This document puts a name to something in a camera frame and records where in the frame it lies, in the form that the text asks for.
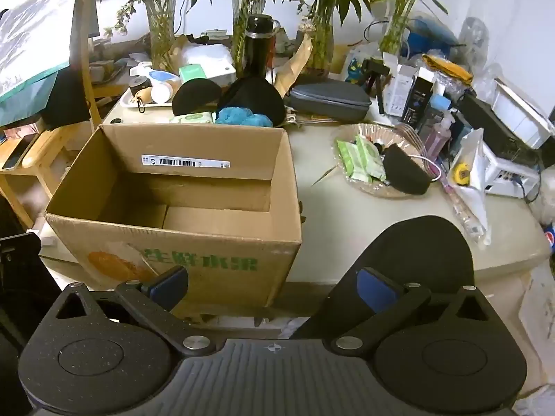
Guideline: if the white carton box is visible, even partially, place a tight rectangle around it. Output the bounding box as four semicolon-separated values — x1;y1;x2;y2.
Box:
384;53;418;117

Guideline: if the wooden chair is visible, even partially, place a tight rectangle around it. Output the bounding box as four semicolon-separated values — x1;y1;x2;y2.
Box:
0;0;120;235

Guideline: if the white printer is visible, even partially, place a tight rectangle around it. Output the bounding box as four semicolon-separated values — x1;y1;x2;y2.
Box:
481;136;542;199

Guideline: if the white blue spray bottle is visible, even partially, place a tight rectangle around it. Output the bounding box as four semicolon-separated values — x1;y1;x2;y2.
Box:
129;61;182;84

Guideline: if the blue patterned bag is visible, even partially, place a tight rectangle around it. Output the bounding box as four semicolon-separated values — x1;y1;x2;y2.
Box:
347;54;369;83

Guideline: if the clear plastic plate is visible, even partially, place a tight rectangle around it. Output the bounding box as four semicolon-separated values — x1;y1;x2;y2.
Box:
335;123;435;199

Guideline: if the tan wooden keychain charm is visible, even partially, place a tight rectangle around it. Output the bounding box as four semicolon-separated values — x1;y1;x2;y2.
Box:
132;88;154;113

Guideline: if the pink spray bottle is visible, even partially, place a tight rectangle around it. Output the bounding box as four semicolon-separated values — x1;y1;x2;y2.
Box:
422;110;455;162

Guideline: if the black foam half disc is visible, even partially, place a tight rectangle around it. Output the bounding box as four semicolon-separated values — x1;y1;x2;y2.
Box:
172;79;223;115
291;215;474;339
216;77;287;128

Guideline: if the white plastic tray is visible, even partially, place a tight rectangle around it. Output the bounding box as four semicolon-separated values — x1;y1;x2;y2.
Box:
121;87;174;109

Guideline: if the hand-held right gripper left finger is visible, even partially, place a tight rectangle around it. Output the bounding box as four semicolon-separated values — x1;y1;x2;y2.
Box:
41;266;217;356

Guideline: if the black smartphone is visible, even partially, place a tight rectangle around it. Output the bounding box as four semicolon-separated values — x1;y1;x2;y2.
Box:
1;133;39;171

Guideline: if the green white tissue box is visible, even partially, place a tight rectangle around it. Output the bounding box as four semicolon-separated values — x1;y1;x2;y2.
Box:
179;64;238;88

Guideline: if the grey zip case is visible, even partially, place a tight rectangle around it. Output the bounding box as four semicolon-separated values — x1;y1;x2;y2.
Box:
287;80;374;123

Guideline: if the blue crumpled cloth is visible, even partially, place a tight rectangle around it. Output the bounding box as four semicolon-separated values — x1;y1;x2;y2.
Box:
215;106;275;128

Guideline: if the white bottle orange label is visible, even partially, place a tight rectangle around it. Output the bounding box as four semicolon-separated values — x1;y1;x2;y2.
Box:
151;79;183;105

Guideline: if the dried flower stem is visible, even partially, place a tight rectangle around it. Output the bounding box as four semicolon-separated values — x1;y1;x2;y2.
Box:
101;0;146;37

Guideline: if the dark rectangular tea tray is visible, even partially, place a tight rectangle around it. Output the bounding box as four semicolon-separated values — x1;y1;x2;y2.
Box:
89;58;128;85

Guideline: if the small black tripod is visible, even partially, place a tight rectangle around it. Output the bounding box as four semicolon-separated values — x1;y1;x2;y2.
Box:
362;58;392;115

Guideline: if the black thermos bottle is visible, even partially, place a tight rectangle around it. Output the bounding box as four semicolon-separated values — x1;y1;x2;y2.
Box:
242;14;282;82

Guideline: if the black carton box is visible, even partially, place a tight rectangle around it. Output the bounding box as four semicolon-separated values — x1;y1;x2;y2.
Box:
401;73;435;130

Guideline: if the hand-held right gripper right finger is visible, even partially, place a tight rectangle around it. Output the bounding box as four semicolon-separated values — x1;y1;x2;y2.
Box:
332;268;504;354

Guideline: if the brown paper bag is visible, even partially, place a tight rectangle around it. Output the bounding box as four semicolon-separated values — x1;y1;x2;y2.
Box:
274;34;314;97

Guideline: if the large brown cardboard box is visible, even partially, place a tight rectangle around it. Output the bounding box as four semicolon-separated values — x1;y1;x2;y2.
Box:
44;123;303;318

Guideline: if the green wipes packet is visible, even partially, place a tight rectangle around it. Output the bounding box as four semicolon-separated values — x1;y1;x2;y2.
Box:
337;139;358;167
349;135;387;183

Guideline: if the silver foil bag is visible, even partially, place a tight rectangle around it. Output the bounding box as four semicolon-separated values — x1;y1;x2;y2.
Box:
0;0;83;98

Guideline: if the white plastic bag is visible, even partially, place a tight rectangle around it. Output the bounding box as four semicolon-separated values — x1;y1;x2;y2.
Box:
180;44;235;74

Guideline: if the bamboo plant in glass vase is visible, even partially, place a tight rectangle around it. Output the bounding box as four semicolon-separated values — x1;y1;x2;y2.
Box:
93;0;204;72
373;0;490;55
212;0;300;70
286;0;374;76

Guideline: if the black foam piece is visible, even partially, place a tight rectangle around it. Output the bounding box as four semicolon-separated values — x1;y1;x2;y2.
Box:
383;144;432;196

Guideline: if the green white wipes pack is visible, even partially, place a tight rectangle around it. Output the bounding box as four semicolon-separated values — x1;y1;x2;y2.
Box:
168;112;216;124

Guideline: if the clear plastic bag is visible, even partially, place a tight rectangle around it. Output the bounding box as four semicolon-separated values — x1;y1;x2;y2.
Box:
449;128;494;245

